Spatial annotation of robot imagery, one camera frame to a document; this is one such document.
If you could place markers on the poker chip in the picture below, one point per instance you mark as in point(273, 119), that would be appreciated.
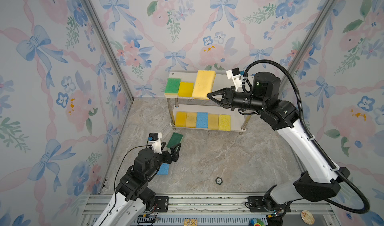
point(219, 181)

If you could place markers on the colourful toy object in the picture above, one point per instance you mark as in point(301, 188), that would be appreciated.
point(256, 222)

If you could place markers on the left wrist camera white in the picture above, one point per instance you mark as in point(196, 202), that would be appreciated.
point(155, 143)

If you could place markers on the round beige disc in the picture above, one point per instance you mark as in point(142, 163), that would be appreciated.
point(307, 217)

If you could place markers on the small yellow circuit board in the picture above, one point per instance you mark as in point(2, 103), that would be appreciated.
point(190, 222)

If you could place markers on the blue sponge left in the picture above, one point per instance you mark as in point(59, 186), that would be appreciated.
point(164, 169)

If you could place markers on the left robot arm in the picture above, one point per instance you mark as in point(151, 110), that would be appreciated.
point(132, 197)

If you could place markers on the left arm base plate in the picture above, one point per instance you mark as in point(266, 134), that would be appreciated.
point(158, 204)

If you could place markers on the dark green scouring sponge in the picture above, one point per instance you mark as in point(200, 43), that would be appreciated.
point(175, 139)

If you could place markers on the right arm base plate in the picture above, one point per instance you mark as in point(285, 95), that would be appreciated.
point(258, 204)

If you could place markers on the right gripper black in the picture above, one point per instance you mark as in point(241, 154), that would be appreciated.
point(229, 98)

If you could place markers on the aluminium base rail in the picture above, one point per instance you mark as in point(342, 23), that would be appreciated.
point(216, 209)

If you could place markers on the bright yellow sponge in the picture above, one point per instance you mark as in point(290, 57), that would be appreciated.
point(181, 119)
point(186, 89)

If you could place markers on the white two-tier shelf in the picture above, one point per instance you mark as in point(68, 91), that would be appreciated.
point(239, 122)

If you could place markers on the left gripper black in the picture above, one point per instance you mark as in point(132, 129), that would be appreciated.
point(173, 155)

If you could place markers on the pale yellow sponge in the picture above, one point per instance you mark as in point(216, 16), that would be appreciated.
point(204, 84)

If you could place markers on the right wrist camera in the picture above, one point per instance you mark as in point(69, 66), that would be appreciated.
point(237, 78)

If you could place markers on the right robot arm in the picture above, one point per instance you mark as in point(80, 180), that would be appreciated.
point(319, 181)

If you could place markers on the large blue sponge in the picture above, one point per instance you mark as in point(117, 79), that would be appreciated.
point(202, 120)

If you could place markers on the yellow-green sponge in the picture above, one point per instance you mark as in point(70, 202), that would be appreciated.
point(225, 122)

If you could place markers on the tan yellow orange-backed sponge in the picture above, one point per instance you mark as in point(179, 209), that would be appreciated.
point(191, 120)

